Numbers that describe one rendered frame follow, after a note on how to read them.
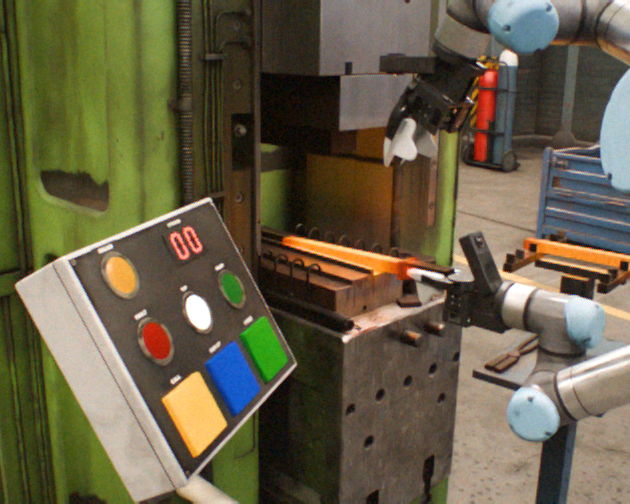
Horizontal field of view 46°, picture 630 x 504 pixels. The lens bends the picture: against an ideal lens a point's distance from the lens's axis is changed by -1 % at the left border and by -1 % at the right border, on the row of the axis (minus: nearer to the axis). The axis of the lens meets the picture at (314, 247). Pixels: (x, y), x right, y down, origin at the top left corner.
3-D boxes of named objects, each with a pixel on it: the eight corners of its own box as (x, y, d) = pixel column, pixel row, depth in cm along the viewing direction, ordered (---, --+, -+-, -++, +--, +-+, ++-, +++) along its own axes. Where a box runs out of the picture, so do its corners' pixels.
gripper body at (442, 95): (430, 140, 110) (467, 67, 103) (391, 109, 114) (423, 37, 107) (460, 136, 115) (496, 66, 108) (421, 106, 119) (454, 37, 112)
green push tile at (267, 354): (289, 360, 108) (265, 315, 107) (269, 382, 101) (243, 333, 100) (279, 364, 109) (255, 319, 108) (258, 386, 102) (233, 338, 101)
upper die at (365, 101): (410, 124, 143) (412, 73, 141) (339, 131, 129) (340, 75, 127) (264, 107, 171) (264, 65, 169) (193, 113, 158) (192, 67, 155)
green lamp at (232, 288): (252, 302, 105) (252, 273, 103) (226, 310, 101) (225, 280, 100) (237, 297, 107) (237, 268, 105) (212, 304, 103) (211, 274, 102)
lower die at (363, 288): (401, 299, 153) (403, 259, 150) (334, 323, 139) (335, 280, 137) (264, 256, 181) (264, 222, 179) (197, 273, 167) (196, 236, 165)
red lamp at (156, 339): (181, 357, 86) (180, 322, 85) (147, 368, 83) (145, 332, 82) (165, 349, 88) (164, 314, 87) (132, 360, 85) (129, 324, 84)
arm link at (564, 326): (583, 361, 114) (589, 308, 112) (520, 342, 121) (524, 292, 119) (605, 347, 119) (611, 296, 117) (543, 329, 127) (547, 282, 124)
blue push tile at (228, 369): (262, 390, 99) (235, 340, 98) (237, 415, 92) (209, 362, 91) (251, 394, 100) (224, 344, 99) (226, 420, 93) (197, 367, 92)
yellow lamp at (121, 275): (146, 292, 86) (144, 256, 85) (110, 301, 83) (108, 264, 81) (131, 285, 88) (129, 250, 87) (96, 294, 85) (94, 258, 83)
